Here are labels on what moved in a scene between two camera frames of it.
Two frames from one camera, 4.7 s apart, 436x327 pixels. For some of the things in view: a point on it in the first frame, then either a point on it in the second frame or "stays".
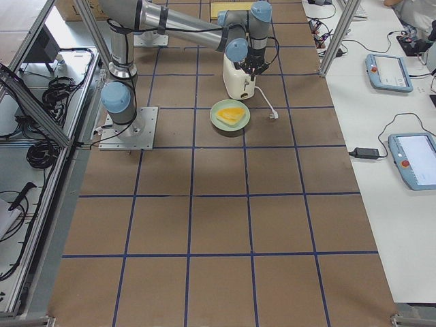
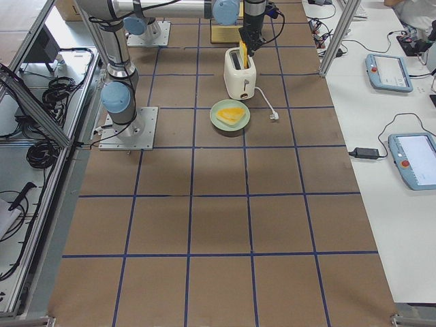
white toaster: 238,84 stays
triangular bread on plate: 230,115 stays
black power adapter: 365,152 stays
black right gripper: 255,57 -> 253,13
